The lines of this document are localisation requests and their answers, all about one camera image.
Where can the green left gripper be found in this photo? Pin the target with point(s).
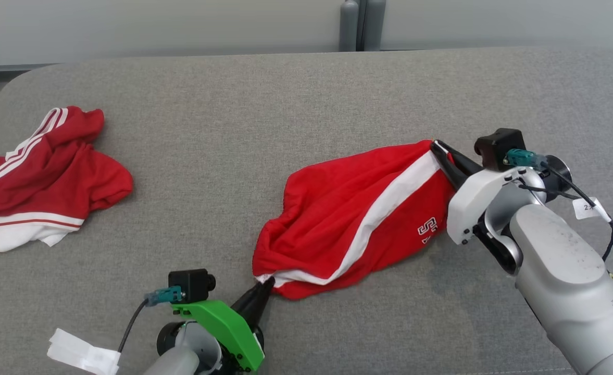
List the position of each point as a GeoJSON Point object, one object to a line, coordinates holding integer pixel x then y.
{"type": "Point", "coordinates": [233, 333]}

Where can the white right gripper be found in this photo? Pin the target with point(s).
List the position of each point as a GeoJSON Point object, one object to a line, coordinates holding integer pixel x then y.
{"type": "Point", "coordinates": [475, 198]}

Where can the red shorts with white stripe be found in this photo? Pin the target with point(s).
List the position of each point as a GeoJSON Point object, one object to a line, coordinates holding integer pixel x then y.
{"type": "Point", "coordinates": [348, 219]}

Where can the red Bulls 23 jersey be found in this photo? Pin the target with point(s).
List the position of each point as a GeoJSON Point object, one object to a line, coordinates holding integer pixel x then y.
{"type": "Point", "coordinates": [46, 177]}

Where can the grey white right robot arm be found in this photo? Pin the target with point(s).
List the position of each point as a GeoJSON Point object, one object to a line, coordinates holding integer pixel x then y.
{"type": "Point", "coordinates": [566, 271]}

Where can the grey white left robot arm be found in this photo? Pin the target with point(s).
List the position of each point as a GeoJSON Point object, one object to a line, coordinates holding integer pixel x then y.
{"type": "Point", "coordinates": [181, 359]}

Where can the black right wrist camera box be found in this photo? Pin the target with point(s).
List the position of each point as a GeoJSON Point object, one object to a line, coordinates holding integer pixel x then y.
{"type": "Point", "coordinates": [496, 146]}

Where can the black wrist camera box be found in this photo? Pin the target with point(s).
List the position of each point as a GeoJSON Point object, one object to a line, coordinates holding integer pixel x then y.
{"type": "Point", "coordinates": [496, 146]}
{"type": "Point", "coordinates": [191, 285]}

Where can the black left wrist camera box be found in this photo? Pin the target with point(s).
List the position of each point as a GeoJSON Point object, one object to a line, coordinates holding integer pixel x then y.
{"type": "Point", "coordinates": [191, 285]}

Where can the grey metal partition post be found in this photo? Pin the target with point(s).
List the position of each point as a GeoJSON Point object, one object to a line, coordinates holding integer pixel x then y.
{"type": "Point", "coordinates": [362, 23]}

